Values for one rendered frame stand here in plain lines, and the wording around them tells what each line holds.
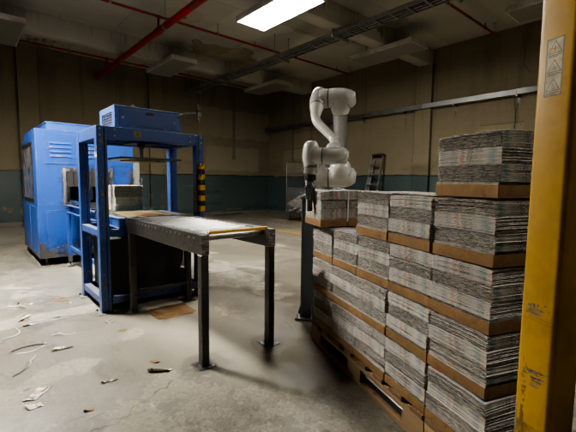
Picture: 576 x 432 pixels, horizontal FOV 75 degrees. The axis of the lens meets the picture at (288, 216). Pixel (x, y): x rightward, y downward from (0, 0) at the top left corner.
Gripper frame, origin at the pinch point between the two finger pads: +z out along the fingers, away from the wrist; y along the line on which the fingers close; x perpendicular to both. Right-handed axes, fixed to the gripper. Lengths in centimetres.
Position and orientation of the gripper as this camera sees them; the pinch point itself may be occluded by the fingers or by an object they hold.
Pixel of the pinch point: (309, 206)
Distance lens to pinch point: 245.1
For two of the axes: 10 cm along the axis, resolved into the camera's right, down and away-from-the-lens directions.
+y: -3.5, -0.9, 9.3
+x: -9.4, 0.2, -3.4
